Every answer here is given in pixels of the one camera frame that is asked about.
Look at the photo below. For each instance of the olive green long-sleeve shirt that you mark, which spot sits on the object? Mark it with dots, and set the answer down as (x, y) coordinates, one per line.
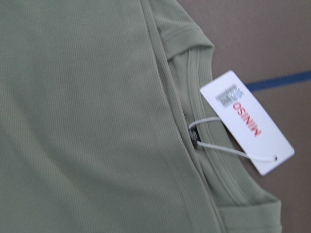
(95, 101)

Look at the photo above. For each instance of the white paper garment tag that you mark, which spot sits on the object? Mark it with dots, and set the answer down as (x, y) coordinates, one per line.
(254, 130)

